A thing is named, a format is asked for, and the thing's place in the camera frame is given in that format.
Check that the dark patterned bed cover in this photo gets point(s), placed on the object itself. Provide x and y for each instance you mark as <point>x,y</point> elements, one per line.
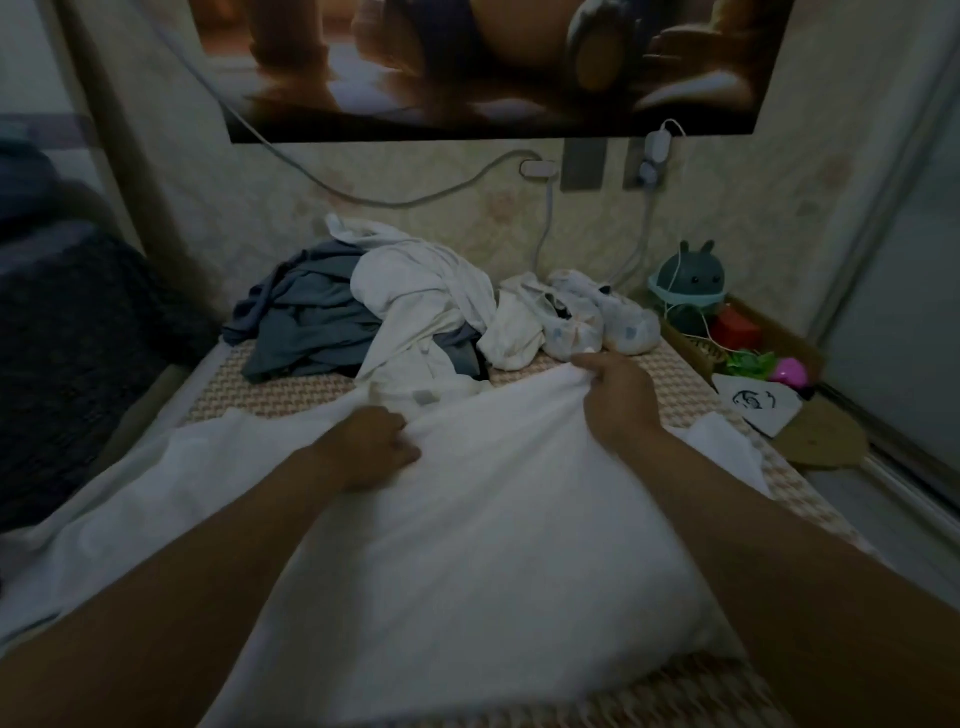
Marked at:
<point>75,375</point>

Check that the white wall plug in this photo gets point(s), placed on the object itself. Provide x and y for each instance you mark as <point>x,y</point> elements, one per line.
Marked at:
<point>539,168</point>

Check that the grey wall socket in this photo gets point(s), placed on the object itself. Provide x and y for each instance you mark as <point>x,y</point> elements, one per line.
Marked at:
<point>582,165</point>

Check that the white printed card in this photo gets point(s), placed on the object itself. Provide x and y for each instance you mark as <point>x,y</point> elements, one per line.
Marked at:
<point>755,405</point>

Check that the grey sliding door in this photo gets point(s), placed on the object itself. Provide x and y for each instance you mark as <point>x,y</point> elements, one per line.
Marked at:
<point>900,330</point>

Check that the white printed slipper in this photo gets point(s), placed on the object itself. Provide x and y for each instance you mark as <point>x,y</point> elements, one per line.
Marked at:
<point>627,323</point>
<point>567,327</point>

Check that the person's right forearm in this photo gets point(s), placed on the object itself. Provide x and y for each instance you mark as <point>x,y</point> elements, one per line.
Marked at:
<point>810,585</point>

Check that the grey-green pillow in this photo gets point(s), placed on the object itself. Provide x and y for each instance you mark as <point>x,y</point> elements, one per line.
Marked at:
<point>27,188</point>

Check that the green toy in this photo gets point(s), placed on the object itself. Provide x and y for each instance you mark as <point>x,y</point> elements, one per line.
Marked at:
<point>747,365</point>

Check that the teal round bunny lamp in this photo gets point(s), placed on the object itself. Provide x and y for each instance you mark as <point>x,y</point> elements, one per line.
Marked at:
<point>687,278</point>

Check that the cartoon bear wall poster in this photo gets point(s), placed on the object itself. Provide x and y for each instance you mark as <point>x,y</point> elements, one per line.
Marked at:
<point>495,60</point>

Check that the pink ball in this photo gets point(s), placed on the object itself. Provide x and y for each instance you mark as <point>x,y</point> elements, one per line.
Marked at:
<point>789,374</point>

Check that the person's left forearm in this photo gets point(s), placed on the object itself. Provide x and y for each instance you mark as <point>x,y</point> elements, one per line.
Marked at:
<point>165,600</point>

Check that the person's left hand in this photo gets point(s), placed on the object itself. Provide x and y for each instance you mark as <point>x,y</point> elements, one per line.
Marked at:
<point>368,447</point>

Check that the white charger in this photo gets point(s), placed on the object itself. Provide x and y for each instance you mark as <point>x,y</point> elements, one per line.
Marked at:
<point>657,153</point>

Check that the person's right hand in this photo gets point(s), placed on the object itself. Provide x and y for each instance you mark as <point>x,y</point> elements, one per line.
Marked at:
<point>623,402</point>

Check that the wooden bedside tray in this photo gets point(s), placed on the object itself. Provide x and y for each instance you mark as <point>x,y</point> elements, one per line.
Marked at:
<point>833,435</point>

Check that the pile of grey-blue clothes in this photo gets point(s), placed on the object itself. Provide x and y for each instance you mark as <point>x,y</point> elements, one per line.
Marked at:
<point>300,323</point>

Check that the red toy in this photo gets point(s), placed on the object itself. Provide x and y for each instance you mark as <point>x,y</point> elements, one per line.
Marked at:
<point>737,327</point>

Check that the white T-shirt with letter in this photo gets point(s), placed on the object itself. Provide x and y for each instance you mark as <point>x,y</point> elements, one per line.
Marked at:
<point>495,555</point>

